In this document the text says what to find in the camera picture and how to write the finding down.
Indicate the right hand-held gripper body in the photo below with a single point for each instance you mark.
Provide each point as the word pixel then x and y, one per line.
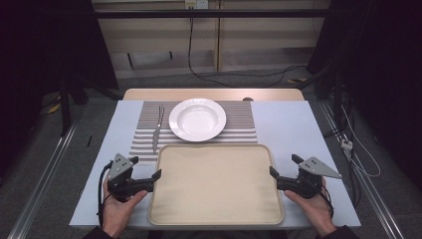
pixel 305 186

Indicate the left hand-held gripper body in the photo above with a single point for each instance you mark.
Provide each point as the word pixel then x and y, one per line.
pixel 123 186

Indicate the person's right hand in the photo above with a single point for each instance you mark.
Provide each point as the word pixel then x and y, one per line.
pixel 316 210

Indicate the person's left hand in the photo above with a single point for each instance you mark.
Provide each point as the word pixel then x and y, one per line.
pixel 116 212

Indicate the silver metal fork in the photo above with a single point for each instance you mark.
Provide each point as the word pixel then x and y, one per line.
pixel 156 136

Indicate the small black stick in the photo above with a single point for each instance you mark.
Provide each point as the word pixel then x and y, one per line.
pixel 89 141

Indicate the white power strip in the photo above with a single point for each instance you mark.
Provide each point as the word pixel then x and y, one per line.
pixel 346 144

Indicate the beige rectangular tray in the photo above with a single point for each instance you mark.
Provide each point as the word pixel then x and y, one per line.
pixel 215 186

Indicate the grey striped placemat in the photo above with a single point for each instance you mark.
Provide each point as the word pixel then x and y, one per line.
pixel 239 116

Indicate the white round plate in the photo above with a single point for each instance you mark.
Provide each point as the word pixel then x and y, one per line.
pixel 197 120

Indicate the black metal stand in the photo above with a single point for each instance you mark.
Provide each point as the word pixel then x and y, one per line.
pixel 64 106
pixel 337 99

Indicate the small dark round disc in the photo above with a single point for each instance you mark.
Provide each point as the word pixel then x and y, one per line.
pixel 248 99

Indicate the yellow floor tape piece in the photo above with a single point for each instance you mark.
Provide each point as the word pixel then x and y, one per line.
pixel 54 108
pixel 297 80

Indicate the light wooden table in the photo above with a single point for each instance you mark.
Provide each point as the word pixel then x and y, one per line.
pixel 199 94

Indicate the aluminium floor rail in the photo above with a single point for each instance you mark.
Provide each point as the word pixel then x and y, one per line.
pixel 43 179
pixel 368 186

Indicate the white wall socket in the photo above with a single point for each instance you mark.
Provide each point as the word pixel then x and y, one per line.
pixel 196 3

